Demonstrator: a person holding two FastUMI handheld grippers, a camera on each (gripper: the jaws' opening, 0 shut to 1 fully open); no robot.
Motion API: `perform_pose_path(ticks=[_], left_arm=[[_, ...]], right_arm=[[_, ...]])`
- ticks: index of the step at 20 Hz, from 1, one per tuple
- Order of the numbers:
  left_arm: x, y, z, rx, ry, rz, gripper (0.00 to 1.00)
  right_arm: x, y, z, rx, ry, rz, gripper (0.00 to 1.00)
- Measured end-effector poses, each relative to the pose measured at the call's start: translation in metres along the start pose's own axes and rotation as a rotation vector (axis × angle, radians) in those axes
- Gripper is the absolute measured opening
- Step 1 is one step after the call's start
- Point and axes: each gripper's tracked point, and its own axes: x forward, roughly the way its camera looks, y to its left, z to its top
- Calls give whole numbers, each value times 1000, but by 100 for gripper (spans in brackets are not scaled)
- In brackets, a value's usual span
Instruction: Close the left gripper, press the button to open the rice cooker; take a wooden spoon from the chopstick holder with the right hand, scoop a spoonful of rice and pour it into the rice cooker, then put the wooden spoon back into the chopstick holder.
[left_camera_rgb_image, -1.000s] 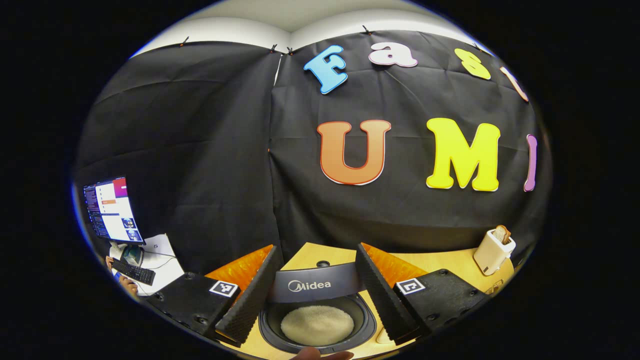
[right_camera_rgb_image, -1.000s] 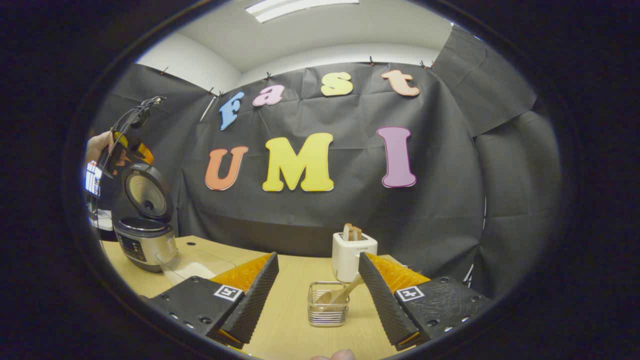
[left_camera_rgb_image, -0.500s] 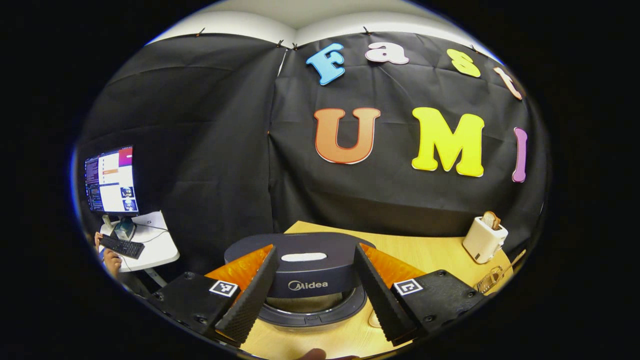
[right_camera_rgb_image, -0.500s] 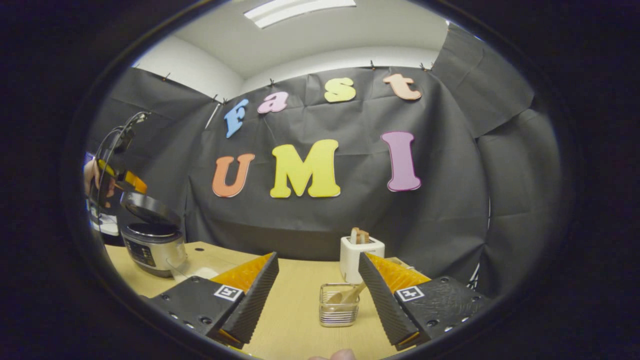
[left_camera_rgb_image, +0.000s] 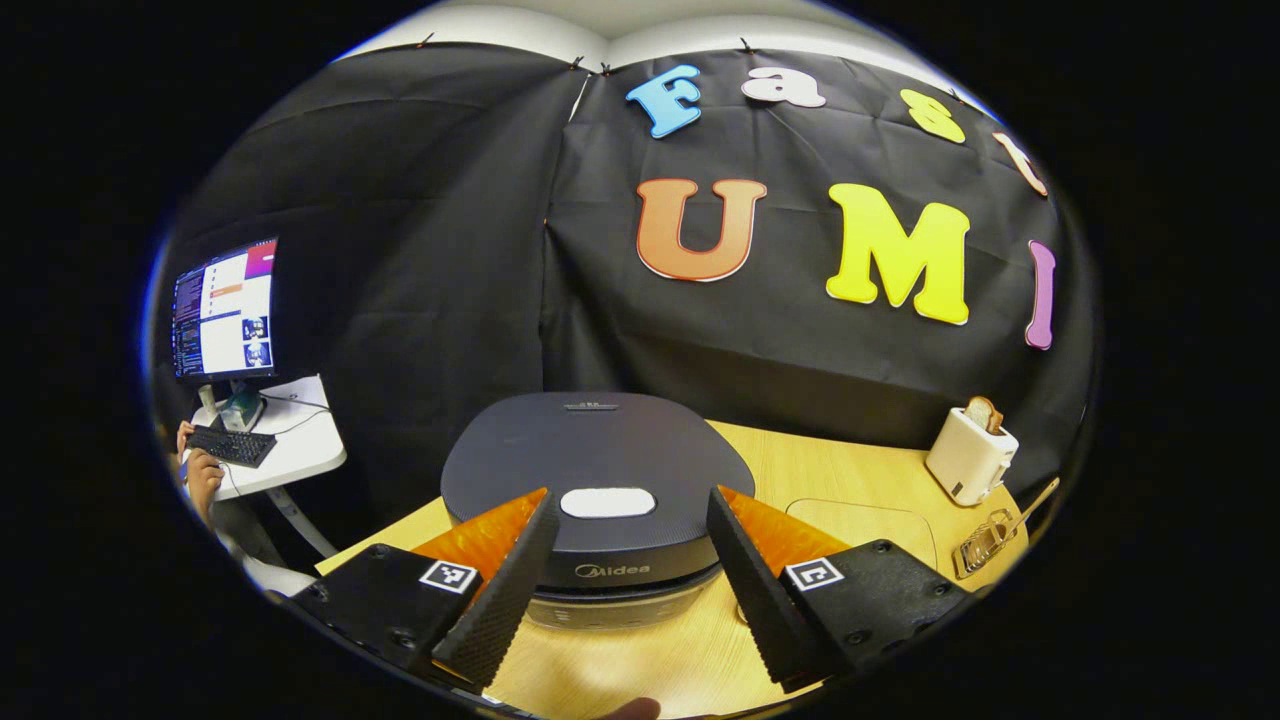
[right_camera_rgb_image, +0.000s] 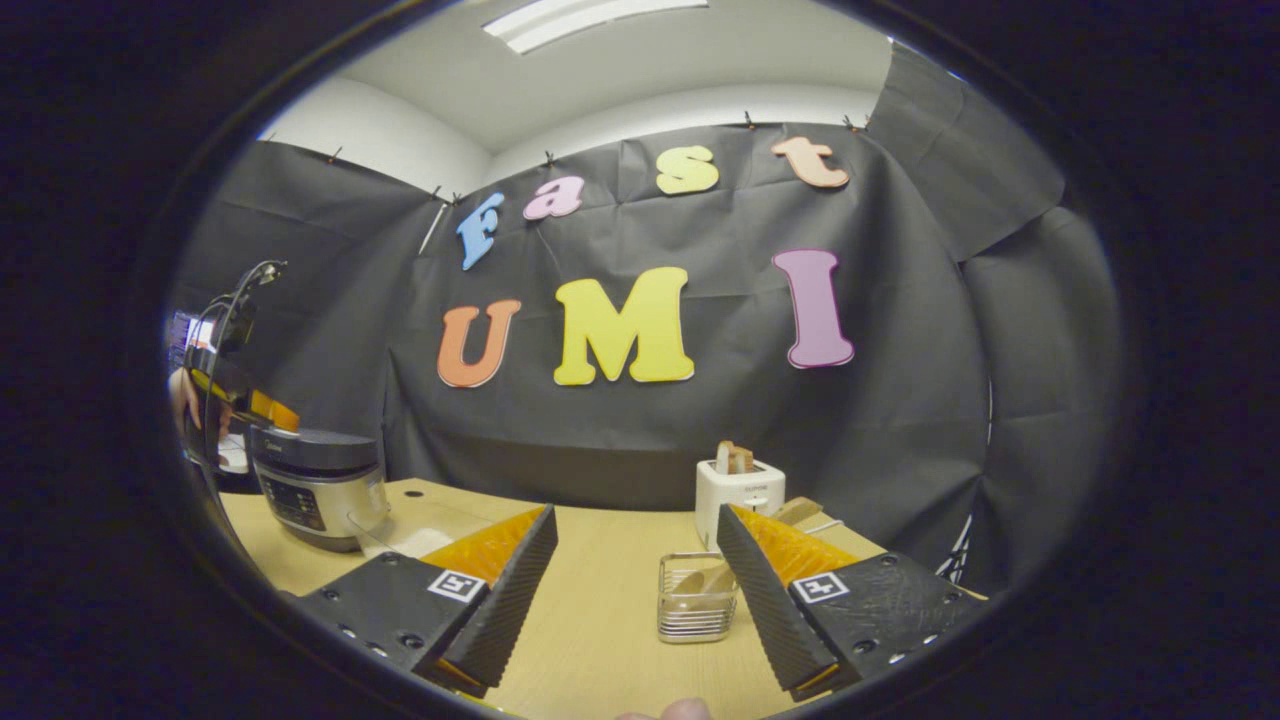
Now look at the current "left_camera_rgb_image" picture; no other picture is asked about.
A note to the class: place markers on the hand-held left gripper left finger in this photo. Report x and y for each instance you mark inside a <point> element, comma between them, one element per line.
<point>505,600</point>

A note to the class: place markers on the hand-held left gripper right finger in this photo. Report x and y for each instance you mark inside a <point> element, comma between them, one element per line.
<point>760,600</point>

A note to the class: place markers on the black silver rice cooker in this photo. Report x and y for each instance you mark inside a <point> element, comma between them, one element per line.
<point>600,440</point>

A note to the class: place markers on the wooden spoon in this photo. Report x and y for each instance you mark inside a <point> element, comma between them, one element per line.
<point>1030,505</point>

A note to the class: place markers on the clear plastic rice container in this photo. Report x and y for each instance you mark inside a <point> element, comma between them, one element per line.
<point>880,525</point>

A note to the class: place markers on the white toaster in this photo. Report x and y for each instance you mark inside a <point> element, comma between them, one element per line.
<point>965,460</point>

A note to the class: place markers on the white side table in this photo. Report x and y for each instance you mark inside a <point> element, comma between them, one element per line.
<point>310,445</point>

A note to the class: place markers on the bread slice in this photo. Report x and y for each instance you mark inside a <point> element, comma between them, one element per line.
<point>985,412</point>

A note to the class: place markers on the black keyboard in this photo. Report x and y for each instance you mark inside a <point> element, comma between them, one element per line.
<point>232,446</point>

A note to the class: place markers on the green box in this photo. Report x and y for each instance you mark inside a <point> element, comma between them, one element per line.
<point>243,412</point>

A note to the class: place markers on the computer monitor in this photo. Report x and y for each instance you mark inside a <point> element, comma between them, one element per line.
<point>228,315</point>

